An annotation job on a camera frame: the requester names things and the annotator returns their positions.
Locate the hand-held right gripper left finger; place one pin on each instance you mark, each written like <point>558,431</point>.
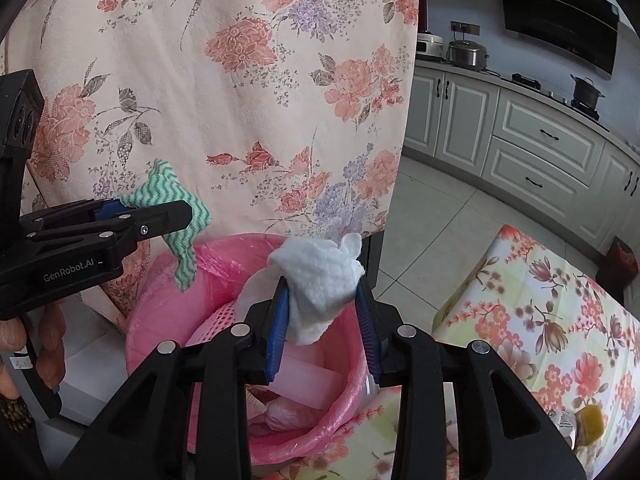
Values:
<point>277,340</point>

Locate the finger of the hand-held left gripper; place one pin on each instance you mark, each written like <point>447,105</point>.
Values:
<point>107,209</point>
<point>150,222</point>

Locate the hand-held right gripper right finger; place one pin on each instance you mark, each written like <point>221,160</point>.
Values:
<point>370,345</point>

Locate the green striped cloth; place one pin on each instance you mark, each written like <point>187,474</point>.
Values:
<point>170,190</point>

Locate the white tissue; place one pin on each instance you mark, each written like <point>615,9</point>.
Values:
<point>320,280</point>

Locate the pink lined trash bin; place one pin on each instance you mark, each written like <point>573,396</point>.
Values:
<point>220,255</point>

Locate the person's left hand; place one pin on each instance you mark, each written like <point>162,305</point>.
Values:
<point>52,345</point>

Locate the floral hanging curtain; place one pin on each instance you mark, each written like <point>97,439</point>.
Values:
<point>250,110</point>

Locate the patterned white paper cup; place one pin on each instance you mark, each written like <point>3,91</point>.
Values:
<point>564,425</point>

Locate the yellow sponge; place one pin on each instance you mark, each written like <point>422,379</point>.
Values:
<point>591,422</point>

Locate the white kitchen base cabinets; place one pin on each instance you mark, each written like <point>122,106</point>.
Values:
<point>525,145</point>

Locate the red bag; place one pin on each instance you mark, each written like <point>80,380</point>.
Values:
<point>625,262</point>

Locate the white rice cooker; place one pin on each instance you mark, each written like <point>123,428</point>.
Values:
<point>430,46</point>

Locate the silver pressure cooker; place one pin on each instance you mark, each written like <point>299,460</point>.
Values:
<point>466,55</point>

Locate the black gas stove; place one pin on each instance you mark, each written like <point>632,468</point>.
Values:
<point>530,81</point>

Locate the black cooking pot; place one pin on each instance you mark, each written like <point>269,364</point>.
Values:
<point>586,92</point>

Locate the black range hood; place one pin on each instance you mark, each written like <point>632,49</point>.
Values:
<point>555,15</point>

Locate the grey wall socket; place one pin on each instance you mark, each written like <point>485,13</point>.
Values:
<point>465,28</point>

